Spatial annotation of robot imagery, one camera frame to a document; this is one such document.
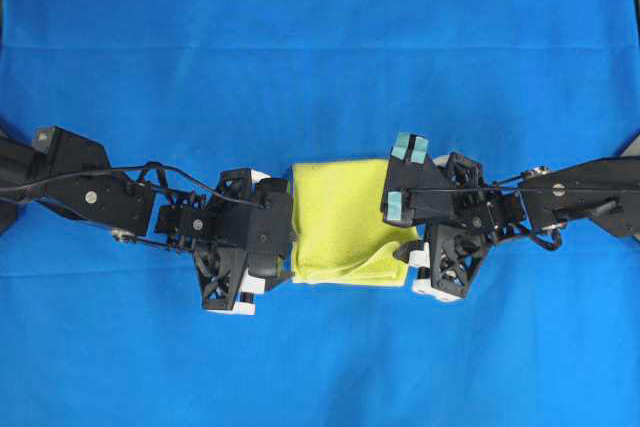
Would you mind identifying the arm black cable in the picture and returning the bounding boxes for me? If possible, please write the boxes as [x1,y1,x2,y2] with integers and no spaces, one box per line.
[0,161,261,208]
[409,171,571,252]

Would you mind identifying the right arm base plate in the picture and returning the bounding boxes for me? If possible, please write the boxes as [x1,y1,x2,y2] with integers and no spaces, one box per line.
[620,134,640,157]

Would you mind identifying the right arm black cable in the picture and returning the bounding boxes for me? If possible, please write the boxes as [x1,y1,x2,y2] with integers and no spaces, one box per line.
[409,171,571,252]

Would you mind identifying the right wrist camera teal pads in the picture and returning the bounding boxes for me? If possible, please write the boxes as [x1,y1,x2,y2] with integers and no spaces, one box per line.
[381,132,453,227]

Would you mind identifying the yellow-green square towel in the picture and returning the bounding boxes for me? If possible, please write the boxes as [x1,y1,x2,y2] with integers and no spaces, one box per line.
[291,159,419,287]

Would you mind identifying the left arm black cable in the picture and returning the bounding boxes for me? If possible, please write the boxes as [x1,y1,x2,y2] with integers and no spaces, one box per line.
[0,161,261,208]

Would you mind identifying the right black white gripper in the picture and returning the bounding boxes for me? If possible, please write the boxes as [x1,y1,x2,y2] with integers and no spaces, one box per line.
[393,152,495,302]

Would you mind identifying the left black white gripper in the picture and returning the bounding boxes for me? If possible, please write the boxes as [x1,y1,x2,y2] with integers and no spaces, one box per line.
[193,169,294,315]

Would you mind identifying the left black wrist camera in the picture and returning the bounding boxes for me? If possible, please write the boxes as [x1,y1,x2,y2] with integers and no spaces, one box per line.
[219,177,293,278]

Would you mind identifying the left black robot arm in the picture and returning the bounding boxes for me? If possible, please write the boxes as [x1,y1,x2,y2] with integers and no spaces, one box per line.
[1,127,295,315]

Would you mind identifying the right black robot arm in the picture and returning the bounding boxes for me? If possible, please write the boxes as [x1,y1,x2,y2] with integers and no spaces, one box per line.
[380,152,639,302]

